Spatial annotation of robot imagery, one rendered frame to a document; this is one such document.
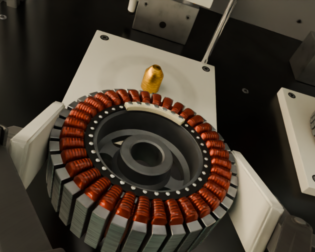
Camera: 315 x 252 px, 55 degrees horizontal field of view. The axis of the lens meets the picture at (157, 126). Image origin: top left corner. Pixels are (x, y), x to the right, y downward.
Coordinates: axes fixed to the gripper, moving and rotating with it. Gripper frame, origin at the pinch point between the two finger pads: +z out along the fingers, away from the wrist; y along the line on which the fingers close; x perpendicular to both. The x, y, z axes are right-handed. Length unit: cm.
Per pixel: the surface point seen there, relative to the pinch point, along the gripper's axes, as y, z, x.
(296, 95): 18.7, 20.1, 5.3
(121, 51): -3.8, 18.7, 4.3
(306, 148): 17.8, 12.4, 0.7
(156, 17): -0.9, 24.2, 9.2
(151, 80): -0.1, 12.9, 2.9
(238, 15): 12.5, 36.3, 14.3
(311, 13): 23.3, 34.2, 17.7
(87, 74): -6.3, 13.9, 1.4
